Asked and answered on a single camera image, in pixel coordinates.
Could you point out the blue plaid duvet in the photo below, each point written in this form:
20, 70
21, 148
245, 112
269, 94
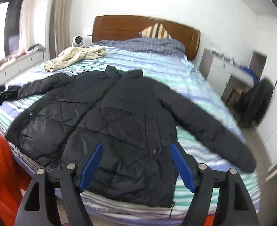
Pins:
164, 47

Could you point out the white desk unit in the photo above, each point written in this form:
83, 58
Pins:
224, 76

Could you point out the striped beige pillow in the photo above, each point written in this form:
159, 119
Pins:
155, 31

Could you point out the cream fleece blanket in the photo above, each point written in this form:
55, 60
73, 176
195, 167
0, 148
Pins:
71, 55

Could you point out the white wardrobe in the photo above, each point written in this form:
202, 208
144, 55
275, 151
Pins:
267, 129

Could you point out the white drawer cabinet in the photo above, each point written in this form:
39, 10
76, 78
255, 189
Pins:
20, 65

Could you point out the striped blue bed sheet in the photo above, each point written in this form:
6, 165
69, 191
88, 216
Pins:
180, 76

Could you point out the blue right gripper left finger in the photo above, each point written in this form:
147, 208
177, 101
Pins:
90, 168

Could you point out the black puffer jacket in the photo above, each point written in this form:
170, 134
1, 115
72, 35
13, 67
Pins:
133, 117

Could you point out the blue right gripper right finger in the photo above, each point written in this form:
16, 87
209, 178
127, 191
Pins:
179, 159

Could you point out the wooden headboard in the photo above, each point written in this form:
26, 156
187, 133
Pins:
123, 27

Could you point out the white security camera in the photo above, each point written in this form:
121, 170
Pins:
77, 41

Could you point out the black backpack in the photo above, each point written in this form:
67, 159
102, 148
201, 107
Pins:
253, 104

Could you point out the beige curtain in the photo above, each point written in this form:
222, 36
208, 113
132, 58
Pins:
59, 32

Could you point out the orange trousers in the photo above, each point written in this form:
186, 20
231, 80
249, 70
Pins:
13, 179

